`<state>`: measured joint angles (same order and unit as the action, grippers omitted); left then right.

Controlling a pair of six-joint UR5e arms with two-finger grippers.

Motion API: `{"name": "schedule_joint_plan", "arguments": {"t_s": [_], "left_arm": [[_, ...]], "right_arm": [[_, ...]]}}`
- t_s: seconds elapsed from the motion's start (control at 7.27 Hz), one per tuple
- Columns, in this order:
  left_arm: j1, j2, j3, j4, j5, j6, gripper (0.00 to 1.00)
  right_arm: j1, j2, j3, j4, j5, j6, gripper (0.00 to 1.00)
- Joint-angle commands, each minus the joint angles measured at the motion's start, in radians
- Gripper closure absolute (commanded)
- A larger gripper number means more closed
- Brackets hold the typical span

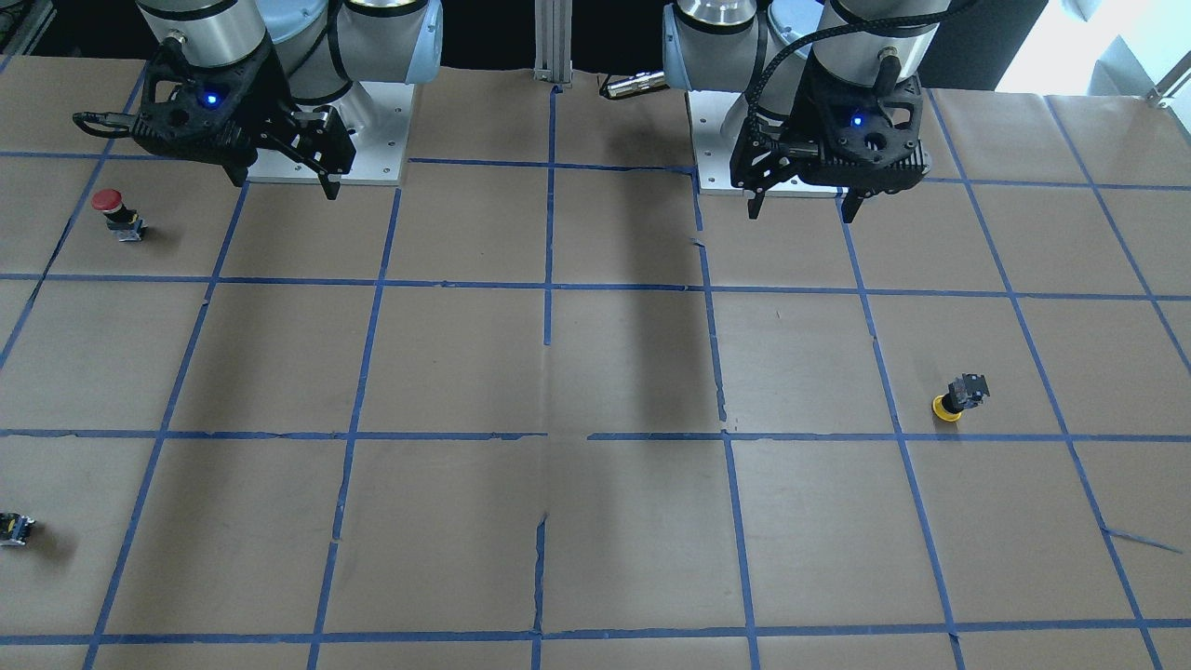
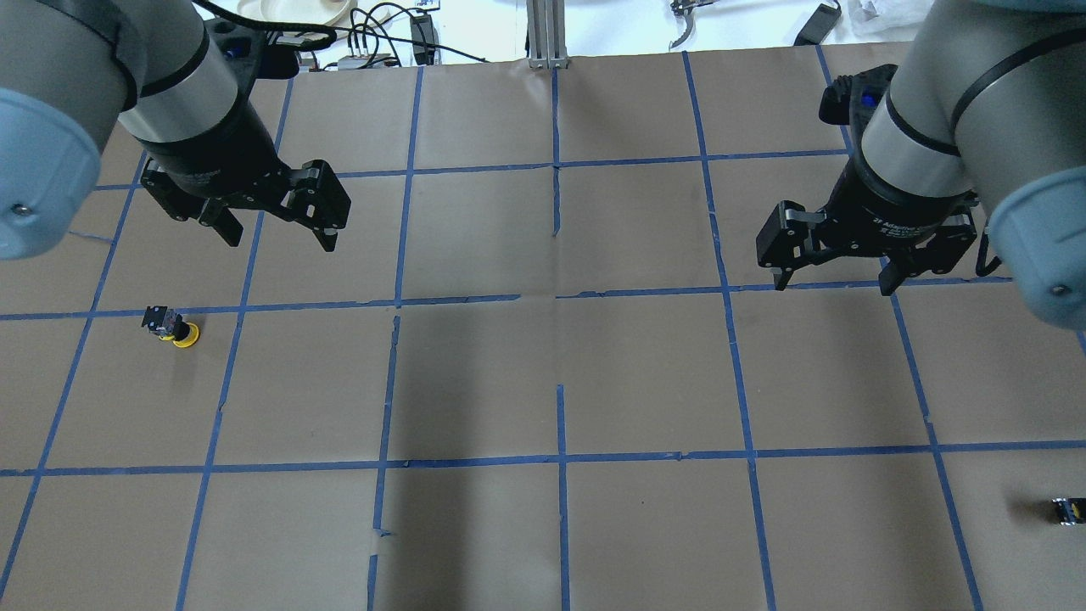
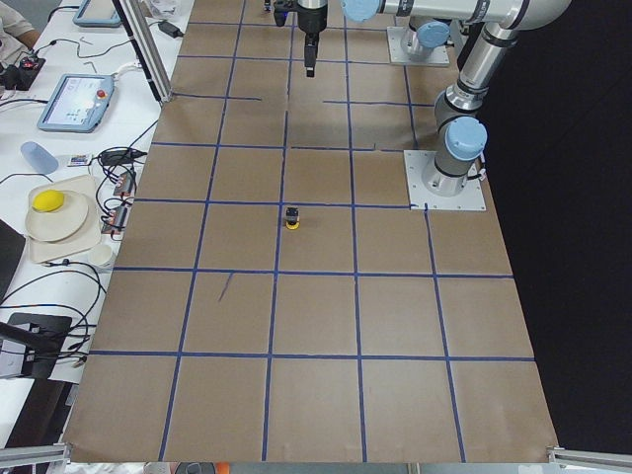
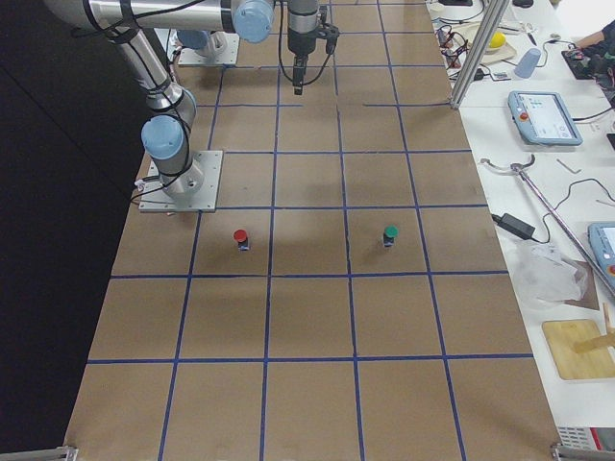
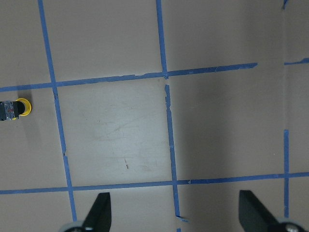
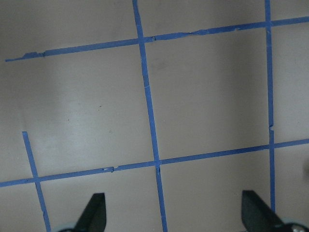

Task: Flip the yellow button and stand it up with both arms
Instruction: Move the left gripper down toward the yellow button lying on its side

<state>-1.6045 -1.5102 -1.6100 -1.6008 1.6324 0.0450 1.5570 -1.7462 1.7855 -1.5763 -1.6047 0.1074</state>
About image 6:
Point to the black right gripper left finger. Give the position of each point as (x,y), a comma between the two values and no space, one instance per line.
(94,216)

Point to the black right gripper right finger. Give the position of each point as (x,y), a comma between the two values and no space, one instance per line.
(256,215)

